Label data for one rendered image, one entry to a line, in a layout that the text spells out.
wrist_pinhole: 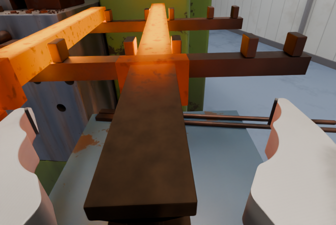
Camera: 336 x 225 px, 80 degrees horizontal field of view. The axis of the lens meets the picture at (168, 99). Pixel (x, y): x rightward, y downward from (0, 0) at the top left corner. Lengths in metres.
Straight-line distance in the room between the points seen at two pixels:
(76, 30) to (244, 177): 0.37
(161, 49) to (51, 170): 0.71
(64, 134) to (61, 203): 0.28
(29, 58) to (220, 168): 0.35
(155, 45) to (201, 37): 0.92
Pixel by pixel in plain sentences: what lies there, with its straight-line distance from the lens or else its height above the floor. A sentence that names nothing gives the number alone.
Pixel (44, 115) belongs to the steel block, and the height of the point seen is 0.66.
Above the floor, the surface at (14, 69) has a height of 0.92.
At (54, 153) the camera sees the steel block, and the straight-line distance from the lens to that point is 0.75.
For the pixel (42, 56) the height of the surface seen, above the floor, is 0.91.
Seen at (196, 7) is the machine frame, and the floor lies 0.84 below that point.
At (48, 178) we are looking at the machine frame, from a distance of 0.87.
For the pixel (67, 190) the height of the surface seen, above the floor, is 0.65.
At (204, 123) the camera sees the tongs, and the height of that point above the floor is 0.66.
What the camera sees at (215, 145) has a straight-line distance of 0.47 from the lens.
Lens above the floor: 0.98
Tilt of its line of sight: 32 degrees down
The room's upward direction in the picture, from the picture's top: 2 degrees counter-clockwise
